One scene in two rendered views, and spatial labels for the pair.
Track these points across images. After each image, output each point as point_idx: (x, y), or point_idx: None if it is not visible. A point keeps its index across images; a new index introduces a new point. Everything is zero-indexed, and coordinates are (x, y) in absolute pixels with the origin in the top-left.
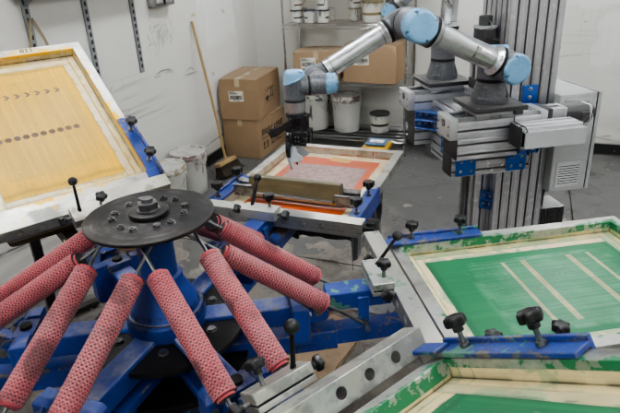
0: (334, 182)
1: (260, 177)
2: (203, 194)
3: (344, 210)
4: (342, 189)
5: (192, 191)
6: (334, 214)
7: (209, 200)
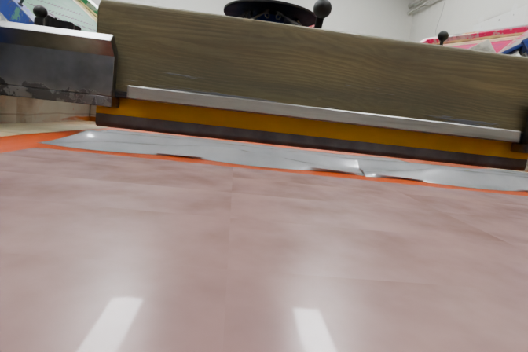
0: (235, 270)
1: (313, 5)
2: None
3: (87, 130)
4: (98, 32)
5: None
6: (133, 131)
7: (240, 0)
